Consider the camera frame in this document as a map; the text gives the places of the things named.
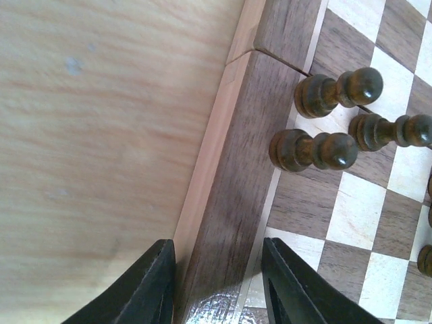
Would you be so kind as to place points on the wooden chess board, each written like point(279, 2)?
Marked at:
point(361, 229)

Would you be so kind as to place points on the dark wooden pawn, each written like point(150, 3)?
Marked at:
point(372, 132)
point(318, 95)
point(295, 150)

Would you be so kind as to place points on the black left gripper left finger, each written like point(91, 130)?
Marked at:
point(143, 294)

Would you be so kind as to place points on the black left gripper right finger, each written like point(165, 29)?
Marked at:
point(296, 293)

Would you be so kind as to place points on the dark wooden chess piece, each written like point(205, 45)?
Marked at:
point(424, 261)

